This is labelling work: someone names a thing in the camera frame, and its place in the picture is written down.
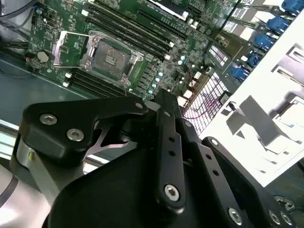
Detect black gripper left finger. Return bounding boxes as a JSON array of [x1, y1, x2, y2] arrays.
[[19, 89, 186, 213]]

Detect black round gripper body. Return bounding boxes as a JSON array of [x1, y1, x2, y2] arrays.
[[44, 115, 228, 228]]

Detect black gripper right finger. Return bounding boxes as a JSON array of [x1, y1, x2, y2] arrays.
[[176, 118, 297, 228]]

